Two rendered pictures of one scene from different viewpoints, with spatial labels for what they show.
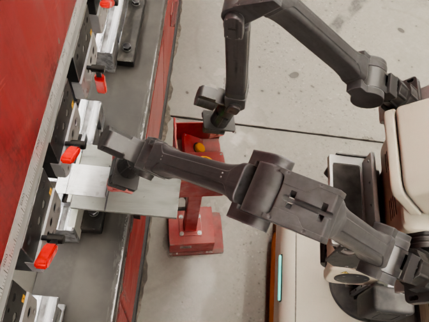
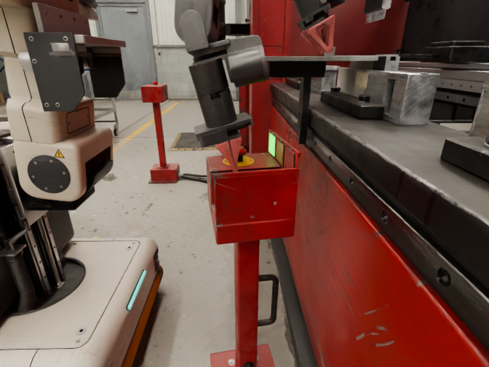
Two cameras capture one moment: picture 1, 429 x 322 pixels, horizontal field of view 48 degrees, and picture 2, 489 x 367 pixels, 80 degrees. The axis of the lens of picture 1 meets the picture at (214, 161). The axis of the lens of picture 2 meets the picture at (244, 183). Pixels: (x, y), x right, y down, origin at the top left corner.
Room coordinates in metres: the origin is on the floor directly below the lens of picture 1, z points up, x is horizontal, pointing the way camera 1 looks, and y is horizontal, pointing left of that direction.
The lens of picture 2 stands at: (1.33, 0.08, 1.00)
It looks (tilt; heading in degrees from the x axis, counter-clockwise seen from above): 23 degrees down; 184
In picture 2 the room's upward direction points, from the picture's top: straight up
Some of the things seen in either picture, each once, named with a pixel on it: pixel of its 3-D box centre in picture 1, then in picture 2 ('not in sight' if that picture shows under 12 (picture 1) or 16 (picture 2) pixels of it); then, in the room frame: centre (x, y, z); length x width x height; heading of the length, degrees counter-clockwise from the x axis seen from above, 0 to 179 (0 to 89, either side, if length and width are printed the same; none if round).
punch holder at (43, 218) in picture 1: (22, 221); not in sight; (0.27, 0.33, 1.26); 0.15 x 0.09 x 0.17; 6
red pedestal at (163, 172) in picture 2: not in sight; (159, 133); (-1.05, -0.78, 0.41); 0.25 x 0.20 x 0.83; 96
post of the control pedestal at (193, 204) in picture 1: (193, 200); (246, 305); (0.74, 0.05, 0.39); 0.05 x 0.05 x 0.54; 15
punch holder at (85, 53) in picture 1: (68, 53); not in sight; (0.66, 0.37, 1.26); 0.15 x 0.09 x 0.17; 6
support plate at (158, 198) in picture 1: (129, 180); (311, 58); (0.50, 0.20, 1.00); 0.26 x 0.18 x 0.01; 96
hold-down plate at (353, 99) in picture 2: (101, 180); (346, 103); (0.54, 0.30, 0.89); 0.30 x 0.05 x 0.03; 6
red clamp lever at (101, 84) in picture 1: (97, 79); not in sight; (0.65, 0.30, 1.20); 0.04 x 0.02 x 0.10; 96
